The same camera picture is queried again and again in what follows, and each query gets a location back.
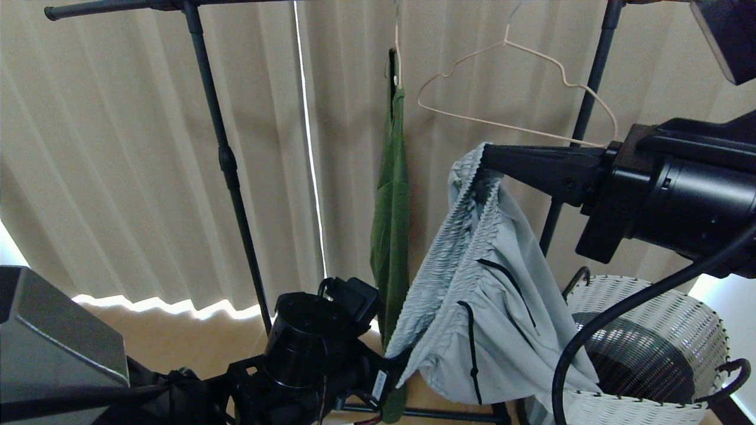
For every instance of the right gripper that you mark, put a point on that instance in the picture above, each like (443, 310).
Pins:
(679, 200)

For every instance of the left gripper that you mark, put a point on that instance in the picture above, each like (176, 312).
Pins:
(372, 378)

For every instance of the pale grey garment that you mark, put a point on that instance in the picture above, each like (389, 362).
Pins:
(502, 330)

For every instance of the green sleeveless shirt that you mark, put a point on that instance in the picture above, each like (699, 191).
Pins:
(393, 236)

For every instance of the pink clothes hanger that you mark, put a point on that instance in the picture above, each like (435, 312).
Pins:
(520, 127)
(397, 59)

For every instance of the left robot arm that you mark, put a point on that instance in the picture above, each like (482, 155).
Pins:
(59, 336)

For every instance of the white laundry basket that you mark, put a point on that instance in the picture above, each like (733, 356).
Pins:
(661, 307)

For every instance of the black clothes rack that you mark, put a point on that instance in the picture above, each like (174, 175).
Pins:
(227, 165)

